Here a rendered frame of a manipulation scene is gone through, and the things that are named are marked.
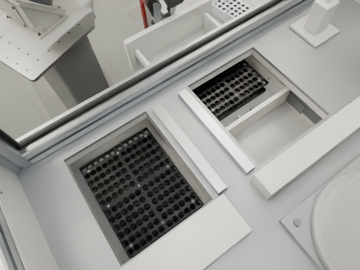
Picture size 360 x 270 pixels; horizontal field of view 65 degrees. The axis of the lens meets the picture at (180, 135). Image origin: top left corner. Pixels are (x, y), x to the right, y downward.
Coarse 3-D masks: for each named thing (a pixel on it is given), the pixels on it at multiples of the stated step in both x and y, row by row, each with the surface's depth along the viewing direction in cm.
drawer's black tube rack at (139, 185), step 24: (144, 144) 64; (96, 168) 62; (120, 168) 61; (144, 168) 61; (168, 168) 61; (96, 192) 59; (120, 192) 62; (144, 192) 59; (168, 192) 61; (192, 192) 58; (120, 216) 60; (144, 216) 59; (168, 216) 56; (120, 240) 54; (144, 240) 57
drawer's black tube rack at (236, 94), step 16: (240, 64) 73; (208, 80) 71; (224, 80) 71; (240, 80) 75; (256, 80) 74; (208, 96) 69; (224, 96) 69; (240, 96) 68; (256, 96) 72; (224, 112) 70
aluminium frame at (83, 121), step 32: (288, 0) 70; (224, 32) 66; (256, 32) 71; (192, 64) 65; (128, 96) 59; (64, 128) 56; (0, 160) 51; (32, 160) 56; (0, 224) 40; (0, 256) 36
